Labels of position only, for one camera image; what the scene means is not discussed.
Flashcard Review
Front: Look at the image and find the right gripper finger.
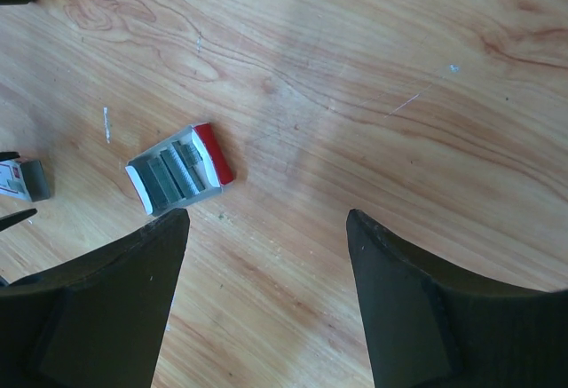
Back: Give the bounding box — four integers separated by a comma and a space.
1, 209, 190, 387
346, 210, 567, 387

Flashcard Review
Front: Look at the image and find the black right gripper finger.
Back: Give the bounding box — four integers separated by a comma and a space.
0, 209, 37, 231
0, 152, 20, 162

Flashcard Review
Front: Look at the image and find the red white staple box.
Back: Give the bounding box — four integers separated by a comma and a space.
0, 158, 51, 202

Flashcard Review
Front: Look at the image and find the small white staple tray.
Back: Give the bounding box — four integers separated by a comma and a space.
125, 123, 235, 218

